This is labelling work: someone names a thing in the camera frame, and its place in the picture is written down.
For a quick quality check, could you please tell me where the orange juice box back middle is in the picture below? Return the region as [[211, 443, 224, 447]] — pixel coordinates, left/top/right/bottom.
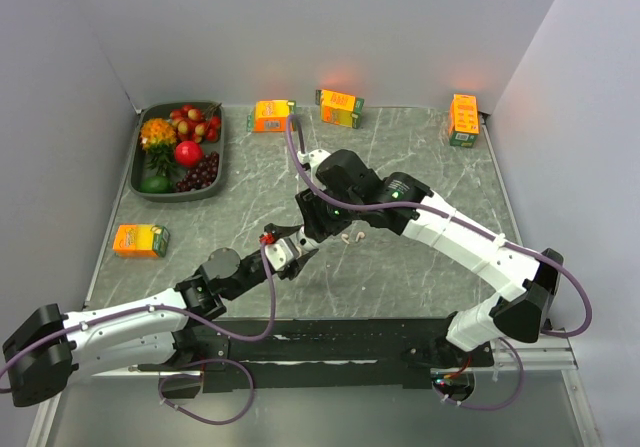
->
[[315, 89, 364, 129]]

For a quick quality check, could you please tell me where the orange juice box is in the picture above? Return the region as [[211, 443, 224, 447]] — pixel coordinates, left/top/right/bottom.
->
[[448, 94, 480, 148], [247, 99, 297, 133], [315, 89, 364, 129], [112, 224, 170, 258]]

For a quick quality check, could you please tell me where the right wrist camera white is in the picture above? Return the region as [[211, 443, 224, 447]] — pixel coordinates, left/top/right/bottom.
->
[[297, 149, 331, 187]]

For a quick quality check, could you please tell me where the dark purple grape bunch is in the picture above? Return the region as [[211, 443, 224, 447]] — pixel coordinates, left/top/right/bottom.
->
[[176, 152, 220, 192]]

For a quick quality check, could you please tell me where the orange toy pineapple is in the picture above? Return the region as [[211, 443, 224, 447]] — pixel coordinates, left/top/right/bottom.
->
[[140, 118, 178, 177]]

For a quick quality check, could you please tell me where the orange juice box back left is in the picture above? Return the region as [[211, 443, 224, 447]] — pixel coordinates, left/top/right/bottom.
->
[[247, 99, 297, 133]]

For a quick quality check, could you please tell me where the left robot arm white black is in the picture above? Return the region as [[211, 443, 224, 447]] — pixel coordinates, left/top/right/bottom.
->
[[1, 225, 321, 408]]

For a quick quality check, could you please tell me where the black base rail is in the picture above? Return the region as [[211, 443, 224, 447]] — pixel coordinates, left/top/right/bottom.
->
[[134, 316, 501, 396]]

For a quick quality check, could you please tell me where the white earbud charging case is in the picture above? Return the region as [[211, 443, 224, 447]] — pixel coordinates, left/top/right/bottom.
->
[[295, 229, 318, 253]]

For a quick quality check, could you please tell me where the orange juice box front left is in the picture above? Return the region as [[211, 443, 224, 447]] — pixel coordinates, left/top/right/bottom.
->
[[112, 224, 170, 258]]

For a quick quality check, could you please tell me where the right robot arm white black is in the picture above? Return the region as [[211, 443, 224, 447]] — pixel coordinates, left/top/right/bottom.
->
[[292, 149, 563, 366]]

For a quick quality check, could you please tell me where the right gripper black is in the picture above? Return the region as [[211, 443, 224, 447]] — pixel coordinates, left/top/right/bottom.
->
[[295, 181, 362, 243]]

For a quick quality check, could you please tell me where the orange juice box back right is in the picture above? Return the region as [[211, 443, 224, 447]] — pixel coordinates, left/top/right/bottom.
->
[[448, 94, 480, 148]]

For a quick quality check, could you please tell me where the green toy avocado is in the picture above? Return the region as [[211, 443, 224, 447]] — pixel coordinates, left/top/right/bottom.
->
[[139, 175, 174, 194]]

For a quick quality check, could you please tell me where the red toy apple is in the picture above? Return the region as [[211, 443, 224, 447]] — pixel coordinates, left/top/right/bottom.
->
[[174, 141, 204, 169]]

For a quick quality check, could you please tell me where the dark grey fruit tray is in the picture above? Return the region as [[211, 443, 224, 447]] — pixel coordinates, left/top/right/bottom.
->
[[128, 101, 225, 203]]

